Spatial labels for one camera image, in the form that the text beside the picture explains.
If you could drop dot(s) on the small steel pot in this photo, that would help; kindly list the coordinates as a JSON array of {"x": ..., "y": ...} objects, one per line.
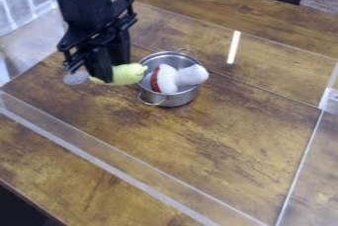
[{"x": 179, "y": 59}]

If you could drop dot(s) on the red white toy mushroom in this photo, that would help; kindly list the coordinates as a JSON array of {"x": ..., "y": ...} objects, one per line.
[{"x": 169, "y": 79}]

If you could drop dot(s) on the green handled metal spoon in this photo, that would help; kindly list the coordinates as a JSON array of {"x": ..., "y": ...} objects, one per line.
[{"x": 125, "y": 75}]

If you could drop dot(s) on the clear acrylic barrier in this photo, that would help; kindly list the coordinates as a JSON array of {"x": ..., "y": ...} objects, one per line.
[
  {"x": 191, "y": 201},
  {"x": 312, "y": 201}
]

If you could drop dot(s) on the clear acrylic front barrier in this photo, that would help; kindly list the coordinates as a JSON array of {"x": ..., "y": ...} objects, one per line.
[{"x": 191, "y": 201}]

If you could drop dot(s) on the clear acrylic right barrier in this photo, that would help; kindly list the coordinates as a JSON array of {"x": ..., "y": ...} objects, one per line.
[{"x": 312, "y": 201}]

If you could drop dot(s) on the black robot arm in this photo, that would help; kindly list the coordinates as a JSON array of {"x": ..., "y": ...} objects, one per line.
[{"x": 97, "y": 41}]

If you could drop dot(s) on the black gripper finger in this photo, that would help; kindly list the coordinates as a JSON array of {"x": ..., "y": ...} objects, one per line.
[
  {"x": 121, "y": 48},
  {"x": 98, "y": 63}
]

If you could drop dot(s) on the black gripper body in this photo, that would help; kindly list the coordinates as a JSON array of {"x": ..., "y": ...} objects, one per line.
[{"x": 94, "y": 21}]

